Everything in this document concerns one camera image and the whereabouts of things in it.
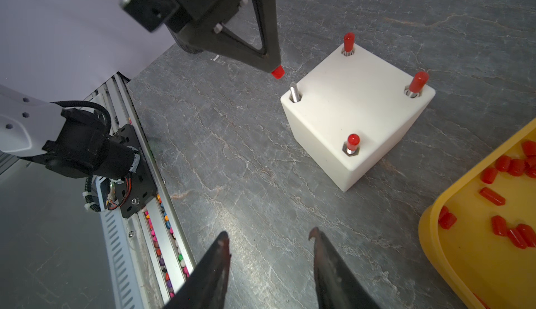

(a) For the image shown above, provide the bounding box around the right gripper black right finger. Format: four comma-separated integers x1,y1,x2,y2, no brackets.
308,227,379,308

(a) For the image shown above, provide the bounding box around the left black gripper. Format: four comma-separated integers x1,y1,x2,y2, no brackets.
119,0,282,74

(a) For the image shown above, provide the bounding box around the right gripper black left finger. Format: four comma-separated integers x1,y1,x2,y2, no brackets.
163,231,232,308

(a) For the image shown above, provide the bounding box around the red sleeve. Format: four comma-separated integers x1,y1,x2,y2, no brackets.
343,134,361,156
271,65,286,80
404,72,429,98
341,32,355,57

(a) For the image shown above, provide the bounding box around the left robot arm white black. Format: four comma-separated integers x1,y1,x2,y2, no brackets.
1,0,284,179

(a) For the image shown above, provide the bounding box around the white box with screws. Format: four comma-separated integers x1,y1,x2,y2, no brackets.
281,44,436,192

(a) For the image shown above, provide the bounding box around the red sleeves pile in tray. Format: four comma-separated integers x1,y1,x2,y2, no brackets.
438,137,535,254

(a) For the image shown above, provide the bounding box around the yellow plastic tray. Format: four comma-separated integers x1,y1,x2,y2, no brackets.
418,121,535,308

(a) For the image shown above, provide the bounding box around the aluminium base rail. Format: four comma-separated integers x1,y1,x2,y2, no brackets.
87,73,195,308

